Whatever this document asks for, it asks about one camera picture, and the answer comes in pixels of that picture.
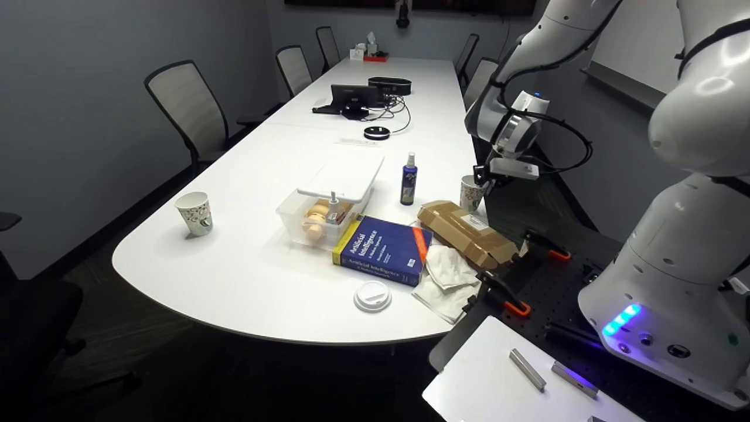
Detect patterned paper coffee cup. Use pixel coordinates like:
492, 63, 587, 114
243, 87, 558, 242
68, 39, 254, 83
174, 191, 214, 237
459, 175, 488, 213

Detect white plastic cup lid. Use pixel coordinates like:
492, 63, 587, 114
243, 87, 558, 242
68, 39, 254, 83
353, 280, 393, 313

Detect brown cardboard box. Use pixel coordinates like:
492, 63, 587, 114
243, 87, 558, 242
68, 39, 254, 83
417, 200, 520, 271

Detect blue spray bottle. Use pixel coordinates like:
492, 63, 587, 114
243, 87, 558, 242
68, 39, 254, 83
400, 152, 419, 206

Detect black clamp orange tips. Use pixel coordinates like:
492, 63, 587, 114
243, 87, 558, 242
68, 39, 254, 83
462, 269, 532, 318
521, 229, 572, 262

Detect row of office chairs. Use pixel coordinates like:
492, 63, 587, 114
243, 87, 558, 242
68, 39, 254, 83
454, 33, 500, 111

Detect crumpled white cloth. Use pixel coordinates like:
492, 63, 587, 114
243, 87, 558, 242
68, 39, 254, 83
411, 244, 482, 325

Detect blue hardcover book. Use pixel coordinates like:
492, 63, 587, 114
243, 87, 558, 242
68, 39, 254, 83
332, 214, 434, 287

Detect black oval conference speaker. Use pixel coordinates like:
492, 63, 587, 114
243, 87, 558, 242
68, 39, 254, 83
367, 76, 413, 97

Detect white container lid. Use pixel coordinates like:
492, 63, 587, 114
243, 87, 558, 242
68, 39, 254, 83
296, 153, 385, 204

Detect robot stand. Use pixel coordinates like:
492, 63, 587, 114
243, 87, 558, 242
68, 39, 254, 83
428, 233, 750, 422

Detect black tablet screen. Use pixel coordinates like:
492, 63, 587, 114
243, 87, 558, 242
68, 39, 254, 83
330, 83, 380, 113

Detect tan wooden pieces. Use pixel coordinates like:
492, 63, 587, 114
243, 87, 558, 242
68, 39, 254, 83
301, 199, 332, 241

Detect white tissue box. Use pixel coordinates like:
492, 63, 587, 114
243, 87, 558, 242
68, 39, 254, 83
349, 32, 379, 61

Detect clear plastic container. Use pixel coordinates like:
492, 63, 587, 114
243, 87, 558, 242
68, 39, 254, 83
275, 186, 376, 251

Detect office chair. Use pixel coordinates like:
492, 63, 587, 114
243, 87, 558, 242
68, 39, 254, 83
315, 25, 342, 74
144, 59, 265, 172
275, 45, 313, 99

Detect short metal bar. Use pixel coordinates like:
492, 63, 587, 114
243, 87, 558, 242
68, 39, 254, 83
508, 348, 547, 393
550, 360, 600, 400

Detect whiteboard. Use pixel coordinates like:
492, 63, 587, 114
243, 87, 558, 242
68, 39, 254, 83
580, 0, 687, 112

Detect white board sheet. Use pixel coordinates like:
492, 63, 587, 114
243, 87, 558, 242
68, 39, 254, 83
422, 316, 646, 422

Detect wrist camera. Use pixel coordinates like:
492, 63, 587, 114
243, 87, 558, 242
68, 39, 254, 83
489, 157, 540, 181

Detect black cable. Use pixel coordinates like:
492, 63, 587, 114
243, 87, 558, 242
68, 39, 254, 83
375, 94, 412, 135

